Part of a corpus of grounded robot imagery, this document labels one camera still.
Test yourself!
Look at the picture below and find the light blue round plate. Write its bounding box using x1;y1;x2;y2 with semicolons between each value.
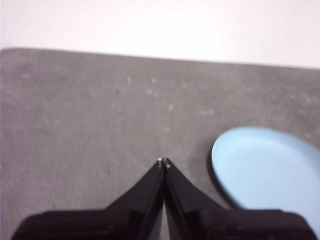
211;126;320;213

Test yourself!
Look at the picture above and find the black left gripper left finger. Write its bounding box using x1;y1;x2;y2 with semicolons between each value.
11;157;166;240

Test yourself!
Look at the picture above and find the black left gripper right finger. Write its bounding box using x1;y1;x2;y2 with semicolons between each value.
164;157;319;240

